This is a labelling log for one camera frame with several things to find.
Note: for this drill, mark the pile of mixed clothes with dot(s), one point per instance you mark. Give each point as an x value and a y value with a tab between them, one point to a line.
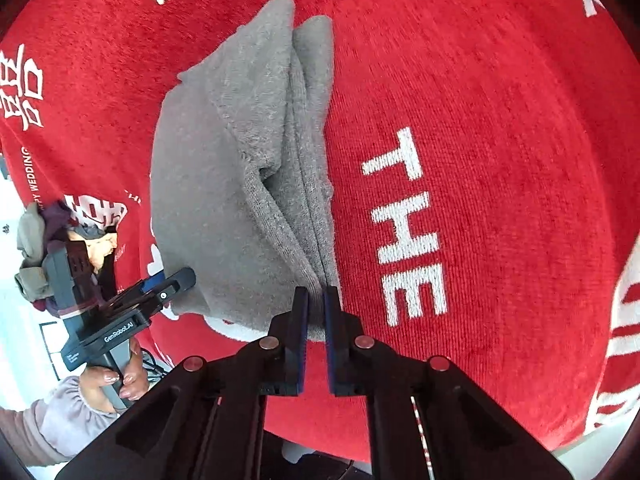
37	240

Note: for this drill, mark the red printed blanket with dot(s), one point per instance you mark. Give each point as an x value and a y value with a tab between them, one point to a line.
475	160

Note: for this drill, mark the person's left forearm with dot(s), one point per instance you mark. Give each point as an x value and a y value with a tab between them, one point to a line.
65	420

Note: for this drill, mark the grey fleece garment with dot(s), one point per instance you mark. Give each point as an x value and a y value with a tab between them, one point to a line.
225	175

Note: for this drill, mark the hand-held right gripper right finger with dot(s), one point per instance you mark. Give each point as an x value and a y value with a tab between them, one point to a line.
330	345

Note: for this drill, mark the person's left hand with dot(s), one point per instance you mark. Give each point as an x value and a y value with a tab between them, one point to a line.
132	375

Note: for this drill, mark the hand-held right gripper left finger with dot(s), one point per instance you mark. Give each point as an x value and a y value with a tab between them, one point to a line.
301	345

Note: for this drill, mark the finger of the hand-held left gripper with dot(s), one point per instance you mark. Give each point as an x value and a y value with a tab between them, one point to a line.
150	282
175	284

